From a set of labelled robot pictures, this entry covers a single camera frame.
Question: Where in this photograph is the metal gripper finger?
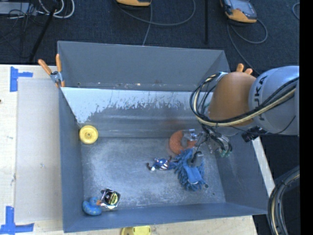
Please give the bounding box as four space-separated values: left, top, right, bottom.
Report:
183 129 199 142
192 152 205 166

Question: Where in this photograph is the blue fluffy duster mitt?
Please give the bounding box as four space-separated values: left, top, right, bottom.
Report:
173 147 209 192

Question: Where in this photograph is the blue toy figure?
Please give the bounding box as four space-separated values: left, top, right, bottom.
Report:
146 155 176 172

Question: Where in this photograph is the grey metal bin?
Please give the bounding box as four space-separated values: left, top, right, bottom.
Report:
56 40 269 234

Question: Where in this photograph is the black and yellow tape measure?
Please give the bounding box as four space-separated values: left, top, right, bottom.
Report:
100 188 121 210

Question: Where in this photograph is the yellow toy wheel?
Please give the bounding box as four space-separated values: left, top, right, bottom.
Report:
79 125 99 145

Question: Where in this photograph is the blue rubber duck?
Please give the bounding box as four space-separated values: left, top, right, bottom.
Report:
82 196 103 216

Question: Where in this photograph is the pale flat board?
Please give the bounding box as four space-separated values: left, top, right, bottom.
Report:
14 77 65 226

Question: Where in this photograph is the orange ring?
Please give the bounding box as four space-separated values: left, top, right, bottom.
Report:
168 129 197 156

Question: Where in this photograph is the black cylinder on white bracket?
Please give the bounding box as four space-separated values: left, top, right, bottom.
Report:
241 126 267 142

